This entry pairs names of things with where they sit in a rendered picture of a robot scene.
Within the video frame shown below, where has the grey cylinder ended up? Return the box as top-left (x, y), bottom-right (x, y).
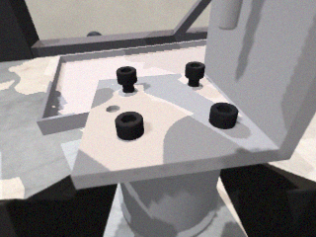
top-left (118, 169), bottom-right (221, 237)

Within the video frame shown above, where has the blue electric screwdriver barrel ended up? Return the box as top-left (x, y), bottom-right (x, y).
top-left (218, 0), bottom-right (243, 30)

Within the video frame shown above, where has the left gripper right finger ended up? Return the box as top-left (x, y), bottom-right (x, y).
top-left (219, 163), bottom-right (316, 237)

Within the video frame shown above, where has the black screw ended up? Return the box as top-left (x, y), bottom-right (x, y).
top-left (185, 61), bottom-right (205, 87)
top-left (208, 103), bottom-right (239, 129)
top-left (115, 112), bottom-right (144, 140)
top-left (116, 66), bottom-right (137, 93)

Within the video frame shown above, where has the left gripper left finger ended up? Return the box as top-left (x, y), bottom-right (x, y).
top-left (0, 174), bottom-right (118, 237)

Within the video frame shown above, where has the grey l-shaped metal bracket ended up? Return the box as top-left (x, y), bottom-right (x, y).
top-left (70, 0), bottom-right (316, 190)

